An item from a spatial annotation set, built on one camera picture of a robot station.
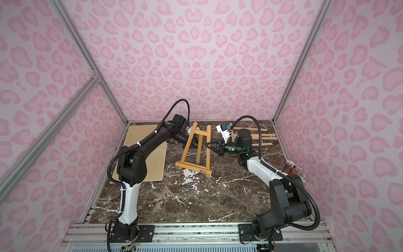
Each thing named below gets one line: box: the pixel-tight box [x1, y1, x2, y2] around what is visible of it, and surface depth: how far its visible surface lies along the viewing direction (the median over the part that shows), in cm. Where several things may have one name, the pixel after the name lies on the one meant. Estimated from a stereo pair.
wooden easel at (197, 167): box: [175, 121, 213, 178], surface depth 80 cm
